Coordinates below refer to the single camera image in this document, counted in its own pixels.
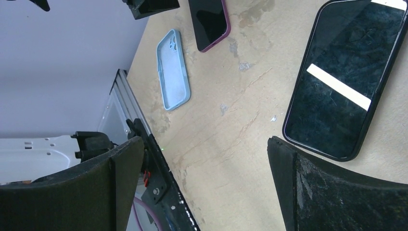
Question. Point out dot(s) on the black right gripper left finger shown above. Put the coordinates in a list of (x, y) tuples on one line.
[(95, 195)]

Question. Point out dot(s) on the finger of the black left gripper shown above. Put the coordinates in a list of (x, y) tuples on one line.
[(43, 4), (145, 8)]

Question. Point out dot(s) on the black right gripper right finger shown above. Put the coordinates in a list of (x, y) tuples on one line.
[(316, 195)]

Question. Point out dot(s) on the light blue phone case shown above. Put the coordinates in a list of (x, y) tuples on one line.
[(172, 71)]

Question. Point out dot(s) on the purple-edged black phone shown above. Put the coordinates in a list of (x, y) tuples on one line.
[(210, 21)]

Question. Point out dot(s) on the black phone case with cutout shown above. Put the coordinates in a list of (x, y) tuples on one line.
[(347, 81)]

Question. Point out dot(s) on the silver-edged black-screen phone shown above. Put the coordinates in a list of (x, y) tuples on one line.
[(344, 79)]

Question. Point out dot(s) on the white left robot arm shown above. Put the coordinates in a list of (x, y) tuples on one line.
[(62, 71)]

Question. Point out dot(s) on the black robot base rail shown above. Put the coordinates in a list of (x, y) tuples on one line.
[(162, 193)]

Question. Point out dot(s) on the aluminium frame rails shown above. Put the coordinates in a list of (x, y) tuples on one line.
[(121, 105)]

